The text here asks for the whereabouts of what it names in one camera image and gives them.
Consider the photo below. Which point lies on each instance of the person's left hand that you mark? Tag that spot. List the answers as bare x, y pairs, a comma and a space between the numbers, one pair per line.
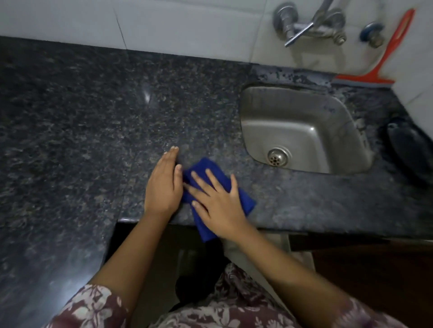
162, 192

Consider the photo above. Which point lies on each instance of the person's right hand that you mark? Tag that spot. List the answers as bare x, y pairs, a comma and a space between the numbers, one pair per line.
221, 209

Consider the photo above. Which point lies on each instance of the person's right middle finger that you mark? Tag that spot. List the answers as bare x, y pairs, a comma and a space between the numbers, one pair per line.
201, 182

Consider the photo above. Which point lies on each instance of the person's right little finger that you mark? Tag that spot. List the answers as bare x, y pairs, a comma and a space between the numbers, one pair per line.
234, 186

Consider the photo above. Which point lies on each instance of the person's right thumb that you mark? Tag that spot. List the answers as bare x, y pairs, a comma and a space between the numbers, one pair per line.
199, 210

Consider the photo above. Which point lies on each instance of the person's left thumb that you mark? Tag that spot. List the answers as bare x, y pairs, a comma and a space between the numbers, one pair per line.
179, 177

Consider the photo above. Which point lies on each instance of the blue cleaning cloth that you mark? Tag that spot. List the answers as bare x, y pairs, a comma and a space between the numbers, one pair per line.
208, 169

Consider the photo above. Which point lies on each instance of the person's right forearm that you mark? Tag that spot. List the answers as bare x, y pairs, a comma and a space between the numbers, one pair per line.
291, 273

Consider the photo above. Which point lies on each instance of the person's left forearm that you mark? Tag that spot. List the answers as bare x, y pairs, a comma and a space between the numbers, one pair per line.
132, 260

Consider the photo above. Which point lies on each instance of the round metal drain strainer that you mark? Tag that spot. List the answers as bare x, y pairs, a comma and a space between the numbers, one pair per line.
277, 157

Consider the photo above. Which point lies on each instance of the stainless steel sink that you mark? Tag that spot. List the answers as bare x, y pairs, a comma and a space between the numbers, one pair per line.
304, 131

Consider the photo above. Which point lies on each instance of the maroon floral garment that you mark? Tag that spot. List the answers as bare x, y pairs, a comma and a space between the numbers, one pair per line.
236, 304

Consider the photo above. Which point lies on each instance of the brown wooden cabinet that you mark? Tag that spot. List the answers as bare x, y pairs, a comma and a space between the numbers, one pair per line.
379, 280

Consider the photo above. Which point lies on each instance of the red squeegee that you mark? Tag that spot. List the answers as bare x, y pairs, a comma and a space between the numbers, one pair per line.
379, 72

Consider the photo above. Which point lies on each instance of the chrome wall faucet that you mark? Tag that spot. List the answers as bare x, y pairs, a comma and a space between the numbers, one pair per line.
304, 28

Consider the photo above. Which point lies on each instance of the blue-capped wall valve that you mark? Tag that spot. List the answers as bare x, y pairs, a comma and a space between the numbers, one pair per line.
372, 33

